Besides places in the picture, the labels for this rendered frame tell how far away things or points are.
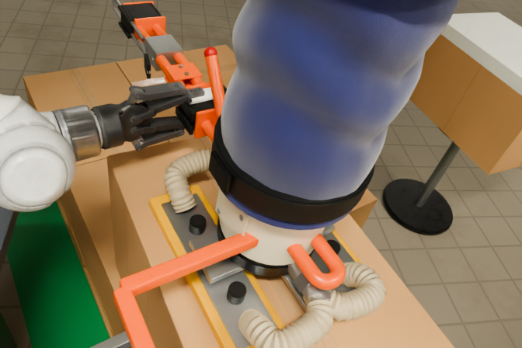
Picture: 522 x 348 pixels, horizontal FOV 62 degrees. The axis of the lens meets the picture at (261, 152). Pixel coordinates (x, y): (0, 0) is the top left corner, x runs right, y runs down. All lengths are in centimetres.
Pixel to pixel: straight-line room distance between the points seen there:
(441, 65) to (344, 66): 168
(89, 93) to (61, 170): 145
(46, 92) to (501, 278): 232
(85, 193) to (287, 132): 118
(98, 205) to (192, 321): 88
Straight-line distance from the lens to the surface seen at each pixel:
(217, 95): 77
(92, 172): 163
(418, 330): 82
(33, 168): 54
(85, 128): 74
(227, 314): 70
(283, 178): 50
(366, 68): 42
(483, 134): 198
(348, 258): 80
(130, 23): 106
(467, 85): 201
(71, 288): 200
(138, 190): 85
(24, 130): 55
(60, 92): 201
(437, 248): 249
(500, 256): 268
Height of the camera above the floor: 171
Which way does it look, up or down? 42 degrees down
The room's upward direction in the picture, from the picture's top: 13 degrees clockwise
